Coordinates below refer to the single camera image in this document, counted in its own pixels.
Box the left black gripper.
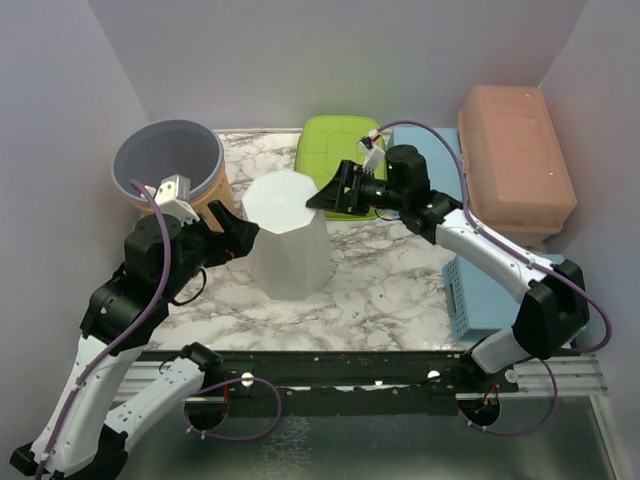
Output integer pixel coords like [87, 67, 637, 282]
[162, 198, 261, 299]

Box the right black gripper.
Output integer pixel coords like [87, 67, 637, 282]
[307, 161, 407, 218]

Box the orange capybara bucket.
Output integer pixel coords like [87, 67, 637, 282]
[142, 165, 237, 232]

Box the green plastic tray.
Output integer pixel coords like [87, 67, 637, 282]
[294, 115, 379, 191]

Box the white octagonal bin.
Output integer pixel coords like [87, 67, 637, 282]
[242, 169, 331, 301]

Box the small blue perforated basket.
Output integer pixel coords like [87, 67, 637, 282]
[387, 125, 462, 202]

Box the grey round bucket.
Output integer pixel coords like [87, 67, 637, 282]
[111, 119, 224, 200]

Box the large blue perforated basket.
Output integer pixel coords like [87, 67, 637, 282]
[442, 256, 519, 343]

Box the pink translucent lidded box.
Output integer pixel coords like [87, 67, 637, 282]
[458, 85, 577, 247]

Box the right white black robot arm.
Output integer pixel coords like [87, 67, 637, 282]
[306, 145, 589, 391]

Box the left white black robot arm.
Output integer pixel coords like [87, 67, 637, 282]
[10, 201, 259, 479]

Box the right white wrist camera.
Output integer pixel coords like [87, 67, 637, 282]
[358, 129, 385, 175]

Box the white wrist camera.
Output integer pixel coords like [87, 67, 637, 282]
[153, 174, 200, 224]
[358, 129, 385, 175]

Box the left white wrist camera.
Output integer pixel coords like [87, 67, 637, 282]
[153, 174, 200, 224]

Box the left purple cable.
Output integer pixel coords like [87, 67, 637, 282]
[32, 178, 282, 480]

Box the purple cable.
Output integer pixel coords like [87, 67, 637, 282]
[367, 119, 614, 436]
[32, 178, 282, 480]

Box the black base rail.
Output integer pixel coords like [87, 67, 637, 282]
[149, 348, 521, 417]

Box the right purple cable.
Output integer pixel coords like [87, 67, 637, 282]
[367, 119, 614, 436]

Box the aluminium extrusion rail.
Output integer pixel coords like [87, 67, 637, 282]
[114, 356, 609, 404]

